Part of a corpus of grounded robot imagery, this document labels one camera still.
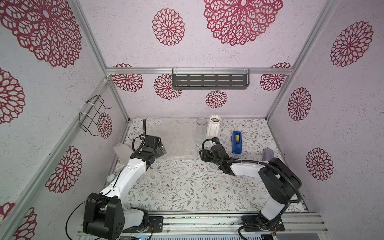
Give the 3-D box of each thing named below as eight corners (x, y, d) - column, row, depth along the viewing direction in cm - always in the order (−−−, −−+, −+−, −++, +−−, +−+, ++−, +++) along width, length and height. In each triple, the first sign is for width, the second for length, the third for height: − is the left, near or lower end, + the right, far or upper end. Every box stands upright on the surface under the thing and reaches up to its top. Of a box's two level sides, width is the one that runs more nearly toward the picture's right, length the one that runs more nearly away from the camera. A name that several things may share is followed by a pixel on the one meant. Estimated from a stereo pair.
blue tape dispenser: (232, 153, 103) (234, 147, 97) (232, 137, 112) (234, 130, 106) (240, 155, 102) (243, 149, 96) (239, 138, 111) (242, 132, 106)
